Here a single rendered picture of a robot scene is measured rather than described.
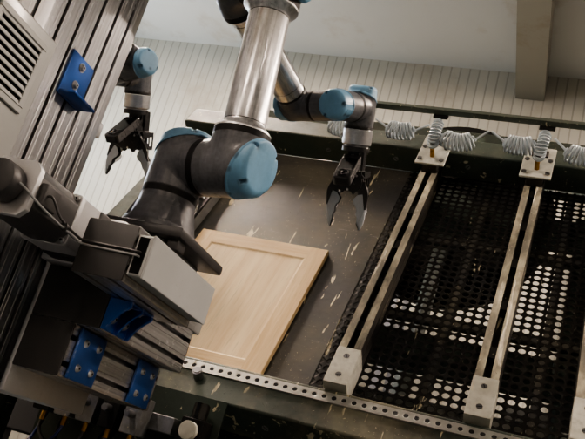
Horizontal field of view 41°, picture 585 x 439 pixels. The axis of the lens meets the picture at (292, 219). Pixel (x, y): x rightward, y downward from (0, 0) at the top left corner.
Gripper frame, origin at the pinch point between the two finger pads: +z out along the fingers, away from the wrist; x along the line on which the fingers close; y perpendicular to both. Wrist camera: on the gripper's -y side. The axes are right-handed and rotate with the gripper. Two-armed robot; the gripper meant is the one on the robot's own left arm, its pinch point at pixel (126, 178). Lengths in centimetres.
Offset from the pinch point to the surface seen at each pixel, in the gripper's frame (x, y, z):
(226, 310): -34.0, 4.6, 33.8
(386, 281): -76, 18, 20
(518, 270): -110, 32, 13
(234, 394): -51, -24, 46
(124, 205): 21.2, 32.9, 13.6
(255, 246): -29.8, 30.6, 18.8
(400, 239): -73, 42, 11
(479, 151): -88, 80, -18
